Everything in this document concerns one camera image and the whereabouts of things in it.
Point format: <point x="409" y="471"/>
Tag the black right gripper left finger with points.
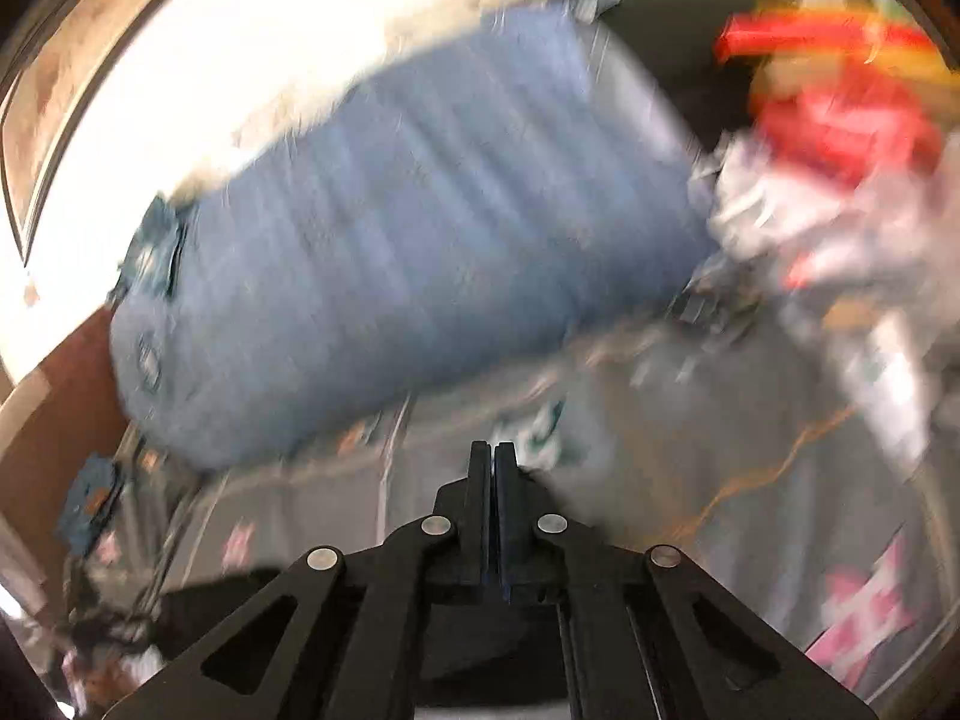
<point x="335" y="635"/>

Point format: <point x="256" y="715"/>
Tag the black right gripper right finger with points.
<point x="648" y="635"/>

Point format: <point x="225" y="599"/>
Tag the grey patterned bedsheet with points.
<point x="741" y="452"/>

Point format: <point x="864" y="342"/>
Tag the small blue cloth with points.
<point x="89" y="503"/>

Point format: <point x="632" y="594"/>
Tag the brown wooden headboard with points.
<point x="57" y="416"/>

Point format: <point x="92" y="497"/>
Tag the blue plaid pillow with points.
<point x="484" y="200"/>

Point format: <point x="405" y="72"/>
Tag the red and white clothes pile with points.
<point x="842" y="197"/>

